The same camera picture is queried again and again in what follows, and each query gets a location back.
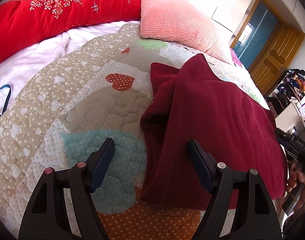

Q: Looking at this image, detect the dark red knit sweater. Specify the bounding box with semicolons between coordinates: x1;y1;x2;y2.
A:
140;54;287;210

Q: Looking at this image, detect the person's right hand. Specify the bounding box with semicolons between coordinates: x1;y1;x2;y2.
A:
286;162;305;202

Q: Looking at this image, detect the white desk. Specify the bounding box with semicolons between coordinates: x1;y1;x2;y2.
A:
275;101;305;139

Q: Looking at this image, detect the cluttered shoe rack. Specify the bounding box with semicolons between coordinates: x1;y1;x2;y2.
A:
265;69;305;119

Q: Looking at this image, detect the brown wooden door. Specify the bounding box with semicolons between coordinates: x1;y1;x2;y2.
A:
249;23;305;96

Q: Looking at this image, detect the purple blanket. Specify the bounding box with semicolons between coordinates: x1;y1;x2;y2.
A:
230;49;243;68

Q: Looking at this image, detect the colourful heart patchwork quilt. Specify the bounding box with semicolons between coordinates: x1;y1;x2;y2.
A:
0;23;285;240

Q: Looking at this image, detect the white bed sheet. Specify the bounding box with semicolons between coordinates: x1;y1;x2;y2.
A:
0;21;126;114

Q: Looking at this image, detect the pink waffle-texture pillow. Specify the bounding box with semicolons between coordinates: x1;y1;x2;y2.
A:
140;0;233;63

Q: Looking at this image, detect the red floral duvet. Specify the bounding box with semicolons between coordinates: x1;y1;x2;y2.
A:
0;0;140;63

